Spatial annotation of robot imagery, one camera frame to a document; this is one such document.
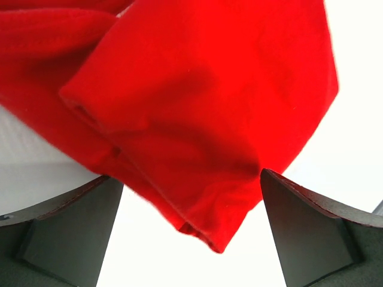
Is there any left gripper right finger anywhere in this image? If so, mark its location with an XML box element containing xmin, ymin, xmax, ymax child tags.
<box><xmin>260</xmin><ymin>169</ymin><xmax>382</xmax><ymax>287</ymax></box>

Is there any red t shirt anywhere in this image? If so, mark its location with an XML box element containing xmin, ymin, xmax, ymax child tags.
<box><xmin>1</xmin><ymin>1</ymin><xmax>338</xmax><ymax>253</ymax></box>

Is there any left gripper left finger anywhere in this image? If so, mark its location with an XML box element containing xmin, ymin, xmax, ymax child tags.
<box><xmin>1</xmin><ymin>176</ymin><xmax>123</xmax><ymax>286</ymax></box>

